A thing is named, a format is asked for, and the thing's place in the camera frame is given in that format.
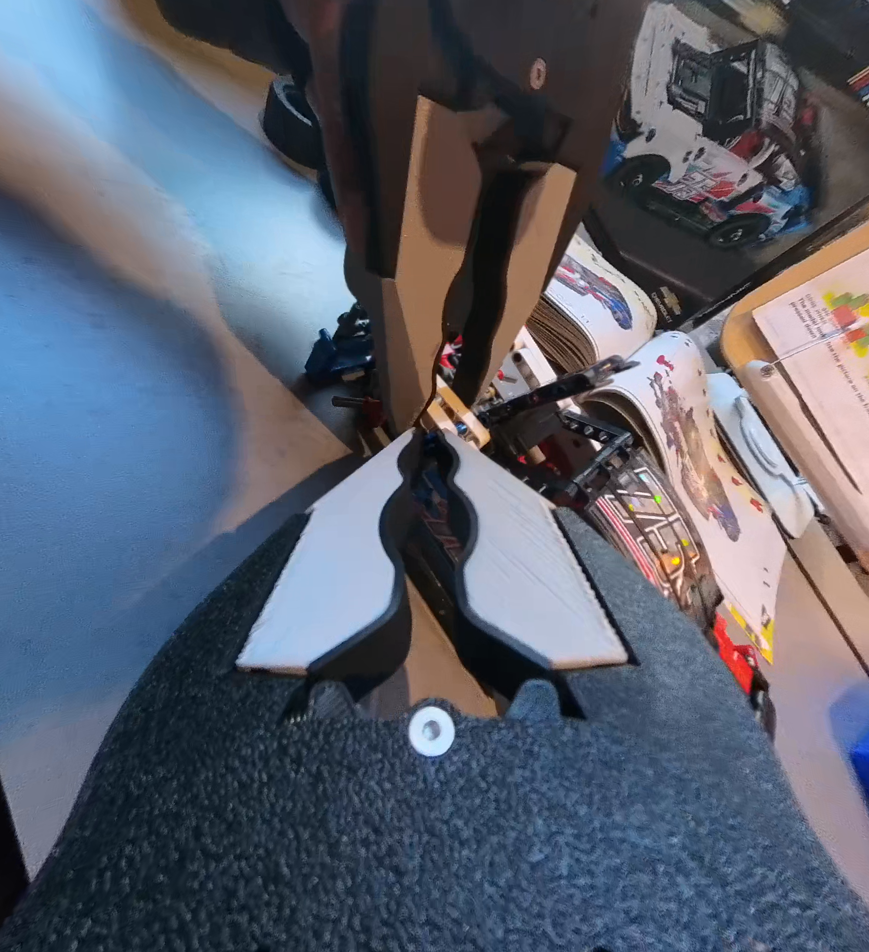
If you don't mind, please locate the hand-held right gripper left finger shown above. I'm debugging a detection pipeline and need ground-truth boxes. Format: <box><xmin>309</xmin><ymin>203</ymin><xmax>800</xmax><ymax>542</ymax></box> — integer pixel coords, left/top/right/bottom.
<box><xmin>236</xmin><ymin>431</ymin><xmax>415</xmax><ymax>700</ymax></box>

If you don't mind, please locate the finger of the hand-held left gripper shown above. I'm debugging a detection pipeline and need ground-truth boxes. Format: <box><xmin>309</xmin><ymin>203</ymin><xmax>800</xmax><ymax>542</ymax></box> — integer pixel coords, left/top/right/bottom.
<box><xmin>345</xmin><ymin>95</ymin><xmax>497</xmax><ymax>436</ymax></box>
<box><xmin>449</xmin><ymin>158</ymin><xmax>578</xmax><ymax>409</ymax></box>

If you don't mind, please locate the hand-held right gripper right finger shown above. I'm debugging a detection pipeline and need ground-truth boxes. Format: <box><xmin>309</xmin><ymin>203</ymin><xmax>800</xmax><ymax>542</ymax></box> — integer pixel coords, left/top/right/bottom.
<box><xmin>440</xmin><ymin>433</ymin><xmax>631</xmax><ymax>699</ymax></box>

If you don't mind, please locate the toy brick race car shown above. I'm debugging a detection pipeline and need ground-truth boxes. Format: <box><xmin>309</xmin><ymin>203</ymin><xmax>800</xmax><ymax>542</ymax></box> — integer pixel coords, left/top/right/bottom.
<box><xmin>304</xmin><ymin>297</ymin><xmax>778</xmax><ymax>737</ymax></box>

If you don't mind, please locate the grey desk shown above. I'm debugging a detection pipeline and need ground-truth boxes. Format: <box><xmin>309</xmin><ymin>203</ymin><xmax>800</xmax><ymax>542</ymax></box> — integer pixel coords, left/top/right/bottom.
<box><xmin>0</xmin><ymin>0</ymin><xmax>869</xmax><ymax>893</ymax></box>

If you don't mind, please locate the black toy set box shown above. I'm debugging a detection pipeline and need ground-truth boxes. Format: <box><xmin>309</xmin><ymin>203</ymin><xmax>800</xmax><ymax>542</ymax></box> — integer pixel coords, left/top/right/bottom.
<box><xmin>583</xmin><ymin>0</ymin><xmax>869</xmax><ymax>328</ymax></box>

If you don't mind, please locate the yellow-cornered white booklet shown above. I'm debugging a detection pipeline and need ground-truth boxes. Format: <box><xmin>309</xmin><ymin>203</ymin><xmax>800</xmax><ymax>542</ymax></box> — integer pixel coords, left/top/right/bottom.
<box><xmin>576</xmin><ymin>331</ymin><xmax>789</xmax><ymax>663</ymax></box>

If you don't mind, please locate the tan clipboard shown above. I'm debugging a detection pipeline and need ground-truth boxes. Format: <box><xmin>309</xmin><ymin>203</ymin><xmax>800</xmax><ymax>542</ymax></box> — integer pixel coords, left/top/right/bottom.
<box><xmin>721</xmin><ymin>197</ymin><xmax>869</xmax><ymax>592</ymax></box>

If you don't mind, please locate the white stand base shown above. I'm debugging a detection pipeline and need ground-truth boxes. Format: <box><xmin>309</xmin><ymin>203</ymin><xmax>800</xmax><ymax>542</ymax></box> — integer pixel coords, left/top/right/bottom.
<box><xmin>706</xmin><ymin>372</ymin><xmax>826</xmax><ymax>540</ymax></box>

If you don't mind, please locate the printed instruction sheet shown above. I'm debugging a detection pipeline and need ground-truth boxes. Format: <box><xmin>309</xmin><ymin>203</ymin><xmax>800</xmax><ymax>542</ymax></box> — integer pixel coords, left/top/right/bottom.
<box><xmin>753</xmin><ymin>238</ymin><xmax>869</xmax><ymax>566</ymax></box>

